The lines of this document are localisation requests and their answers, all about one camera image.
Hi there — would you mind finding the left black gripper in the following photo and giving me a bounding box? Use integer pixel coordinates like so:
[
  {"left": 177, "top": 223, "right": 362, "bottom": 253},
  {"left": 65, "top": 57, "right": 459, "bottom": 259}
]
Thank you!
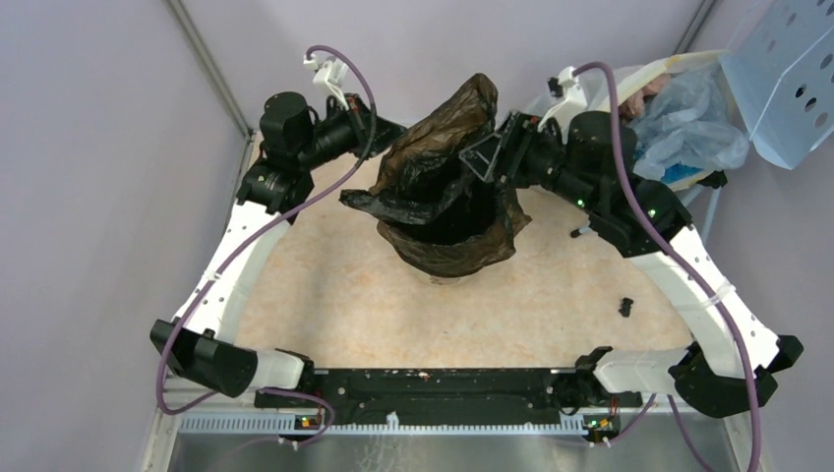
[{"left": 296, "top": 92, "right": 407, "bottom": 170}]

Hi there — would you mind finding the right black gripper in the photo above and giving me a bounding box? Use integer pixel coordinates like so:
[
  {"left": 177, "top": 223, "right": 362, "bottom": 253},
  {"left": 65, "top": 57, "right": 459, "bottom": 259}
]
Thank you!
[{"left": 459, "top": 109, "right": 600, "bottom": 215}]

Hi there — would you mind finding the black trash bag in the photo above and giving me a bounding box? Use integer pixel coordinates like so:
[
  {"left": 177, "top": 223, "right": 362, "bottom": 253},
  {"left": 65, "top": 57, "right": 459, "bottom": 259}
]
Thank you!
[{"left": 339, "top": 73, "right": 499, "bottom": 225}]

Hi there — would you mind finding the black bin liner bag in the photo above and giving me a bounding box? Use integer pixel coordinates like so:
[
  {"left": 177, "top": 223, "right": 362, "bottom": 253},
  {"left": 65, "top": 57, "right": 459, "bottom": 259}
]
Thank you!
[{"left": 377, "top": 180, "right": 532, "bottom": 278}]

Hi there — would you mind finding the white trash bin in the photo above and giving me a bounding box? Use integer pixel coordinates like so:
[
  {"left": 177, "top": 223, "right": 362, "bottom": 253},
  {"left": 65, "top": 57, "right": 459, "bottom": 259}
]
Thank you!
[{"left": 415, "top": 270, "right": 478, "bottom": 287}]

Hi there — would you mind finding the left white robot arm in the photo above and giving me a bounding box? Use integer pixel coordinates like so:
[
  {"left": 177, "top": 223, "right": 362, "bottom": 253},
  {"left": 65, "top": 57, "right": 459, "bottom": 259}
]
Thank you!
[{"left": 149, "top": 91, "right": 405, "bottom": 407}]

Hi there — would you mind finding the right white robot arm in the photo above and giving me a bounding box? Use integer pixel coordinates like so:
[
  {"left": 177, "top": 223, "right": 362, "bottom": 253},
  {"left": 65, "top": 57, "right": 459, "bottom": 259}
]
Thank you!
[{"left": 459, "top": 111, "right": 804, "bottom": 418}]

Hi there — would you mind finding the large translucent yellow-rimmed bag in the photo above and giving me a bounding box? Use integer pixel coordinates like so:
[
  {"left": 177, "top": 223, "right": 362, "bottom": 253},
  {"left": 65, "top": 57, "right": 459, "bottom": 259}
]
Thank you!
[{"left": 521, "top": 50, "right": 725, "bottom": 116}]

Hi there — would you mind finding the pink plastic bag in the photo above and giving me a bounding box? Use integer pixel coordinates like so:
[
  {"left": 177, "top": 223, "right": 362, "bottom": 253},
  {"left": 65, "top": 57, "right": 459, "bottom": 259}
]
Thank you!
[{"left": 619, "top": 74, "right": 672, "bottom": 122}]

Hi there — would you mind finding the small black plastic piece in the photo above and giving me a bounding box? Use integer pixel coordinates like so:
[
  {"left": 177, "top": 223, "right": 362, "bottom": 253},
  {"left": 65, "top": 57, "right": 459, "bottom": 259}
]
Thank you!
[{"left": 618, "top": 297, "right": 634, "bottom": 318}]

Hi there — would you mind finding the light blue plastic bag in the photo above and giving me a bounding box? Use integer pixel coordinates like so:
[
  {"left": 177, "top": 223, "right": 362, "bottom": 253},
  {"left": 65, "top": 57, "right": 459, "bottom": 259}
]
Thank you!
[{"left": 628, "top": 63, "right": 749, "bottom": 183}]

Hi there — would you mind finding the perforated light blue panel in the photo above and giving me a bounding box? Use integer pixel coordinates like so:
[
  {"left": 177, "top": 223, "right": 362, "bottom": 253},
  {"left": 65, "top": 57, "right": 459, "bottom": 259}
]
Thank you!
[{"left": 720, "top": 0, "right": 833, "bottom": 170}]

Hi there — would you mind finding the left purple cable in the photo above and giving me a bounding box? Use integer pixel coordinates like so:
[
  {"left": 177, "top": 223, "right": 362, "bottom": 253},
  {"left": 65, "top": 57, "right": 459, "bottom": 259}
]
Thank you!
[{"left": 153, "top": 43, "right": 380, "bottom": 417}]

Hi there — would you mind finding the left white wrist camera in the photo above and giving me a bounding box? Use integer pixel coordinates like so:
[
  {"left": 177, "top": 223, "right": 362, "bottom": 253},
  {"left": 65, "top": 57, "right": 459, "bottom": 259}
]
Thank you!
[{"left": 303, "top": 54, "right": 350, "bottom": 109}]

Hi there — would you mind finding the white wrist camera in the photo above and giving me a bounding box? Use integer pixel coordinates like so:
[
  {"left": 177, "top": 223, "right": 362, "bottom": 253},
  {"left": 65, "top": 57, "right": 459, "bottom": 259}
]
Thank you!
[
  {"left": 303, "top": 54, "right": 350, "bottom": 109},
  {"left": 538, "top": 66, "right": 588, "bottom": 138}
]

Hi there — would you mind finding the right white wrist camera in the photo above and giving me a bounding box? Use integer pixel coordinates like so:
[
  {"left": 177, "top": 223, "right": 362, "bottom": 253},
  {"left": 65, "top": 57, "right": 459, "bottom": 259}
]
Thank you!
[{"left": 538, "top": 66, "right": 588, "bottom": 138}]

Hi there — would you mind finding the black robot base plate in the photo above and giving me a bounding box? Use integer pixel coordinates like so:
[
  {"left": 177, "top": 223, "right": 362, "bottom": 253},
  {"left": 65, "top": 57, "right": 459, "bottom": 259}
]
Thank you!
[{"left": 254, "top": 366, "right": 643, "bottom": 428}]

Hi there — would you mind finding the white cable duct strip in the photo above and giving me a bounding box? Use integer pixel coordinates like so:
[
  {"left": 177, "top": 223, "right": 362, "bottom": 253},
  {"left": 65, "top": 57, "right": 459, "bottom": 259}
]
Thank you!
[{"left": 178, "top": 412, "right": 587, "bottom": 437}]

